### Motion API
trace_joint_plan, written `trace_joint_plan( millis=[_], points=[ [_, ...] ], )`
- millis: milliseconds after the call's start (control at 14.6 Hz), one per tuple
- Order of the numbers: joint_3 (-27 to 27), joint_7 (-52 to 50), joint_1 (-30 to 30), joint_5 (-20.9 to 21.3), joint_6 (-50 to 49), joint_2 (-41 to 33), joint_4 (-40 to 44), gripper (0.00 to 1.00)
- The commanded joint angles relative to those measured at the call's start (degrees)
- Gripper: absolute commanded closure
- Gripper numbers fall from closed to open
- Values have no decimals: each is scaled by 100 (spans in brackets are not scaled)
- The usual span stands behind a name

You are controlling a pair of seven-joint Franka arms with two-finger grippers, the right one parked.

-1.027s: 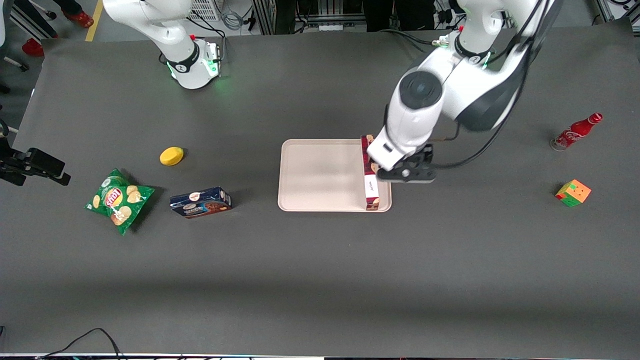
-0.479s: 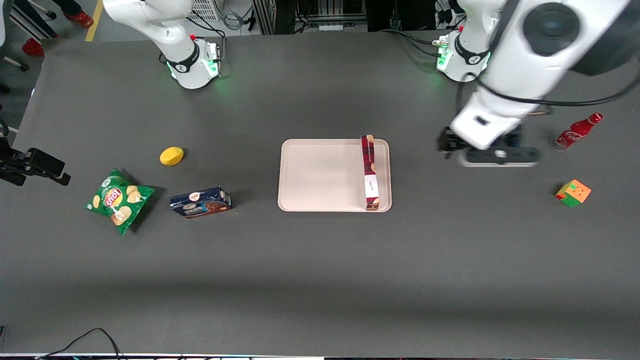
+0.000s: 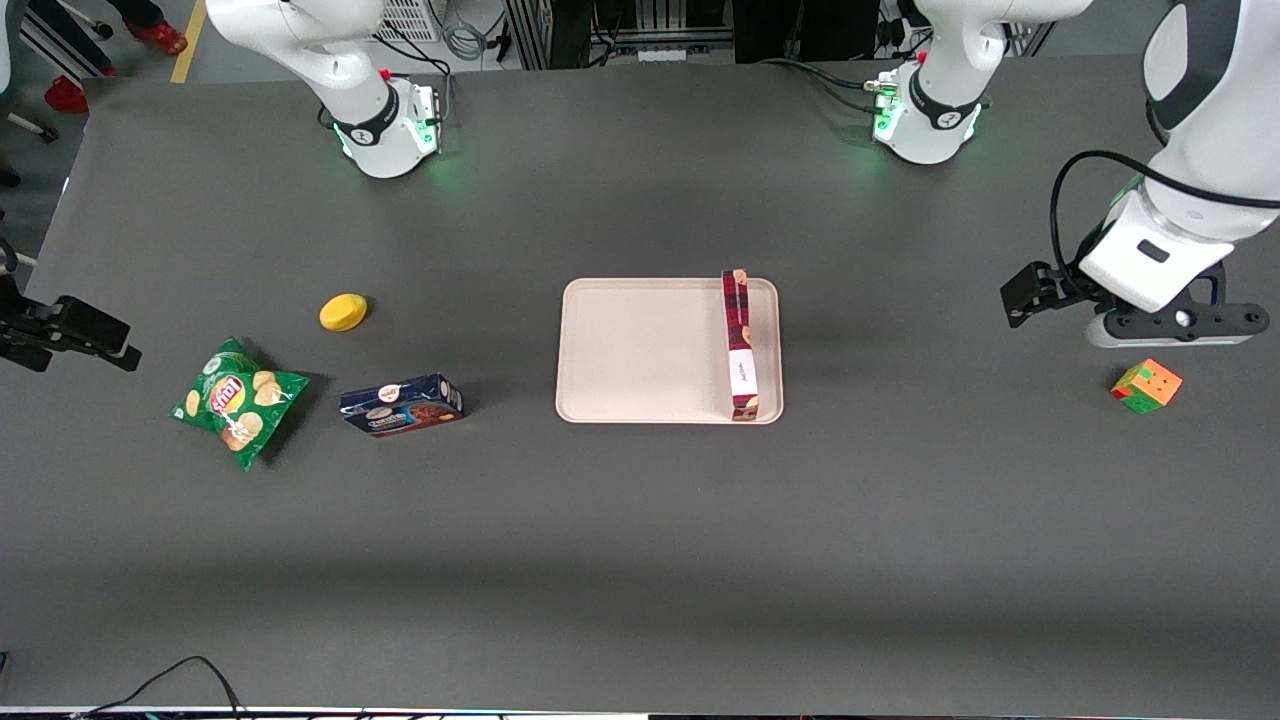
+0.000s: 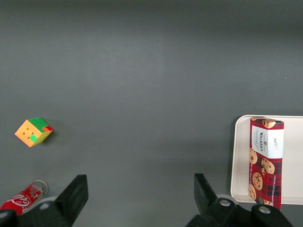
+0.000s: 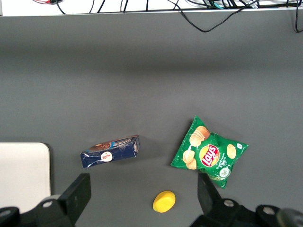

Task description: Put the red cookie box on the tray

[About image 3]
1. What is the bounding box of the black base cable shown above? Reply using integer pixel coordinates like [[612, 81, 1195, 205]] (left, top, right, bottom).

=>
[[318, 25, 456, 131]]

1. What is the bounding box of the multicoloured puzzle cube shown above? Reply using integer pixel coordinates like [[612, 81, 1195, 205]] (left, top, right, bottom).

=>
[[1110, 358, 1184, 415]]

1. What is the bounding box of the grey office chair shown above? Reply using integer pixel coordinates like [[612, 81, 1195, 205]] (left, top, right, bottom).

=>
[[0, 0, 59, 191]]

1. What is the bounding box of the aluminium frame post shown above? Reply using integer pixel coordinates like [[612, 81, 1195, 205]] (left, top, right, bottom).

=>
[[503, 0, 553, 71]]

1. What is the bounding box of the beige plastic tray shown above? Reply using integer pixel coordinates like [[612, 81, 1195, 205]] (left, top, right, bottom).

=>
[[556, 277, 785, 426]]

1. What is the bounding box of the red cookie box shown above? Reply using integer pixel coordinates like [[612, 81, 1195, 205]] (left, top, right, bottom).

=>
[[720, 268, 761, 422]]

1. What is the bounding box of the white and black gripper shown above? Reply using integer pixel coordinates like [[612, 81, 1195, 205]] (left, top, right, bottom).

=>
[[1078, 190, 1271, 347]]

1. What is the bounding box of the green chips bag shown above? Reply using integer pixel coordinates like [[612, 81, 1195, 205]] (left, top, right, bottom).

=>
[[168, 336, 312, 472]]

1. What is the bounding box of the black clamp device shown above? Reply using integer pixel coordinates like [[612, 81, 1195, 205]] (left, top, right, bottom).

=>
[[0, 270, 142, 373]]

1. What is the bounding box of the black table cable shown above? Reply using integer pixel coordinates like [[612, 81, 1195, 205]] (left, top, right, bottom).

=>
[[755, 57, 886, 113]]

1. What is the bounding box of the yellow lemon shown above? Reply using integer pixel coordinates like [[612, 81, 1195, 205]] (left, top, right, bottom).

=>
[[319, 293, 369, 333]]

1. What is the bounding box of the white vented box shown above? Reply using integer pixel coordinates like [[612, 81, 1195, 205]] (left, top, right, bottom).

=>
[[375, 0, 443, 43]]

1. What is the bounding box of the white chair base leg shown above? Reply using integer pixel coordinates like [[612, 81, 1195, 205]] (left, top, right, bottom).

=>
[[55, 0, 114, 41]]

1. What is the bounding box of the dark blue cookie box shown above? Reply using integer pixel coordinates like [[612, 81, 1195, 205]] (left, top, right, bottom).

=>
[[339, 373, 465, 439]]

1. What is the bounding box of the grey coiled cable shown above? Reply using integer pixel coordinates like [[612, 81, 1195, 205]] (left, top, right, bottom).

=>
[[440, 15, 491, 63]]

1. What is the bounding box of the thin black cable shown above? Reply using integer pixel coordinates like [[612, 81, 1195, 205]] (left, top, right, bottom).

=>
[[80, 655, 251, 720]]

